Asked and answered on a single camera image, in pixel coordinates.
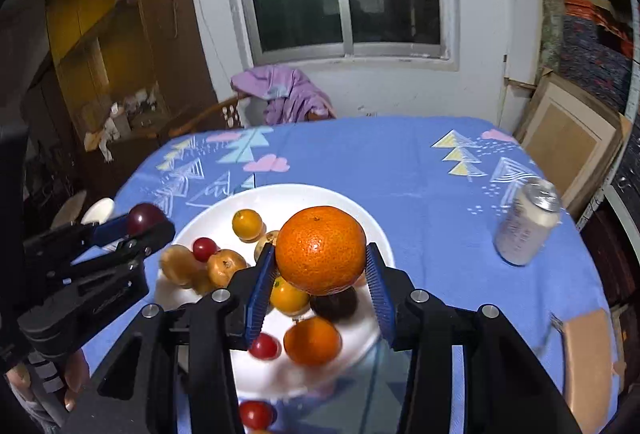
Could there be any stack of patterned boxes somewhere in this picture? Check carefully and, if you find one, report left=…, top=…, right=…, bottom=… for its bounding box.
left=557, top=0, right=640, bottom=115

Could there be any yellow speckled passion fruit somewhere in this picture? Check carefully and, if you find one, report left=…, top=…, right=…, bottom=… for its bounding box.
left=254, top=230, right=281, bottom=265

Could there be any patterned canvas panel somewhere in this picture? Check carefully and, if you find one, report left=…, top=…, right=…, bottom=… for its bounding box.
left=537, top=0, right=566, bottom=72

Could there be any dark purple plum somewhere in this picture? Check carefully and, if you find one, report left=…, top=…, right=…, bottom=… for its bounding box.
left=126, top=202, right=167, bottom=237

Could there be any small orange citrus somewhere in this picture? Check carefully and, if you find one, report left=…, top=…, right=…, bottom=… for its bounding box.
left=270, top=276, right=311, bottom=316
left=232, top=209, right=264, bottom=242

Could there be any grey frayed string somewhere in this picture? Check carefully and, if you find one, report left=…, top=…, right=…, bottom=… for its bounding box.
left=537, top=311, right=566, bottom=355

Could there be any large orange mandarin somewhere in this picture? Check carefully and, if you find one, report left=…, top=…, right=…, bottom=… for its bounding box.
left=283, top=316, right=343, bottom=367
left=275, top=206, right=367, bottom=296

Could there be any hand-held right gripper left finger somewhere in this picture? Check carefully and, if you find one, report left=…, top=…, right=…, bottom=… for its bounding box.
left=62, top=241, right=278, bottom=434

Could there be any wooden cabinet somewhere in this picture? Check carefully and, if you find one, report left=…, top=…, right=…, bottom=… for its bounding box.
left=20, top=0, right=221, bottom=195

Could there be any wrinkled brown passion fruit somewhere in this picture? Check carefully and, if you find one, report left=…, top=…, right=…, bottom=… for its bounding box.
left=206, top=249, right=248, bottom=289

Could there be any wooden chair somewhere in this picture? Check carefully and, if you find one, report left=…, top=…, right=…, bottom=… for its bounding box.
left=159, top=94, right=337, bottom=142

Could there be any white board panel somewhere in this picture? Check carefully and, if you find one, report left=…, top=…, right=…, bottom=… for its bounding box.
left=497, top=0, right=543, bottom=125

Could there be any tan leather wallet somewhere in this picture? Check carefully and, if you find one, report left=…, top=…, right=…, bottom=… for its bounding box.
left=562, top=309, right=616, bottom=434

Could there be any wooden picture frame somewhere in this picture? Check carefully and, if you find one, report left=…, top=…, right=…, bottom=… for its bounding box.
left=515, top=71, right=626, bottom=220

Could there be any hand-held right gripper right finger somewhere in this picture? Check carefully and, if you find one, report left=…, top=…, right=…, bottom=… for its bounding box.
left=365, top=241, right=583, bottom=434

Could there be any white rag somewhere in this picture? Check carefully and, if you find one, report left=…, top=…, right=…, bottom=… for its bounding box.
left=84, top=121, right=121, bottom=162

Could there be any blue printed tablecloth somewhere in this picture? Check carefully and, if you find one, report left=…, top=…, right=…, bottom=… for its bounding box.
left=80, top=115, right=623, bottom=434

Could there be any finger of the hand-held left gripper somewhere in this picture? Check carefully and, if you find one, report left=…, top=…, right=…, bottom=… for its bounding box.
left=24, top=213, right=132, bottom=277
left=65, top=220, right=177, bottom=287

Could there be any white plate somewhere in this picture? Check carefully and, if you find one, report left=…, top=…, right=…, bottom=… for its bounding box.
left=155, top=184, right=396, bottom=402

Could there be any white metal shelf rack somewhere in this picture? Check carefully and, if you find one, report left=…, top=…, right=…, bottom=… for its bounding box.
left=547, top=0, right=640, bottom=315

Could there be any printed paper cup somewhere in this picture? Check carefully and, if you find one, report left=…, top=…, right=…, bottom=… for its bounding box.
left=80, top=197, right=116, bottom=225

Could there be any white beverage can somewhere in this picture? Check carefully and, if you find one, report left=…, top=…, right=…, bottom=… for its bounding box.
left=493, top=176, right=562, bottom=266

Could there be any dark brown mangosteen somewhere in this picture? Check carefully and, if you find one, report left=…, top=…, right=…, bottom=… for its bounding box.
left=310, top=286, right=359, bottom=322

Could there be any straw hat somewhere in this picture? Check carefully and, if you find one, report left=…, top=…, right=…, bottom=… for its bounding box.
left=50, top=191, right=88, bottom=230

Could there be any person's left hand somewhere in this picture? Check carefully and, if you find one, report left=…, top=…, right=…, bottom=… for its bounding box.
left=62, top=348, right=92, bottom=411

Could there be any tan oval fruit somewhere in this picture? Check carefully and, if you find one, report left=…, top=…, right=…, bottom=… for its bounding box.
left=159, top=244, right=201, bottom=287

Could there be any purple cloth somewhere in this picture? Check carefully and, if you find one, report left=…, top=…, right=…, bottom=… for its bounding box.
left=231, top=65, right=337, bottom=126

